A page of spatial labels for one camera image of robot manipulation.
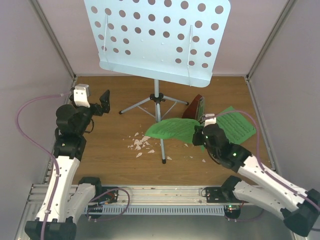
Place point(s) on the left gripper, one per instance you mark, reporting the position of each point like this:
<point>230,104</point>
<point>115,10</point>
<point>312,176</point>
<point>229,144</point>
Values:
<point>104,104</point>

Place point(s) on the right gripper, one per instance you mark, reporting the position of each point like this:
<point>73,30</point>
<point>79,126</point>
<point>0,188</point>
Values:
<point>196,141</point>

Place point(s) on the green sheet music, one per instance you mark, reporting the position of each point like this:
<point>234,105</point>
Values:
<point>236,127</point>
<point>181,129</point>

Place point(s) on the clear metronome cover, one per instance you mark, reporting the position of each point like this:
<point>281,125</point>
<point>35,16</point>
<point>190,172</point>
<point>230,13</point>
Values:
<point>200,108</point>

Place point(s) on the wooden metronome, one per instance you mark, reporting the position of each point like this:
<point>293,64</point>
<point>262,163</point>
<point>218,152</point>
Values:
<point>191,111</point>

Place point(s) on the light blue music stand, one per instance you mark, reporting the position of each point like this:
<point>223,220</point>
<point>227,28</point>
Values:
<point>165,40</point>

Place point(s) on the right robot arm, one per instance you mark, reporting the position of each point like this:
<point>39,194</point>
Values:
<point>297,207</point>

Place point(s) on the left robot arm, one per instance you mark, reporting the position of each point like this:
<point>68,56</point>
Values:
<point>58,216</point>

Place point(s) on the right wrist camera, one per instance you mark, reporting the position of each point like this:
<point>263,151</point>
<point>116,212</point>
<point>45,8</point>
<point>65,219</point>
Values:
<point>208,119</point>

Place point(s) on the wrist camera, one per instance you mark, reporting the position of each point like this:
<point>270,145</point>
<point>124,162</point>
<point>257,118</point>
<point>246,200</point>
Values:
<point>81,93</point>
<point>208,119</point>

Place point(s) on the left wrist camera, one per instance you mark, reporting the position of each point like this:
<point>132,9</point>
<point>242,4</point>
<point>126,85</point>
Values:
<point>81,93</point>

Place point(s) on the grey slotted cable duct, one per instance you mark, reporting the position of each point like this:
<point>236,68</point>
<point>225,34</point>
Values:
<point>179,210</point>

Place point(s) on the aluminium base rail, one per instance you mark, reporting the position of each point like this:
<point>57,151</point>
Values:
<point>163,195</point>

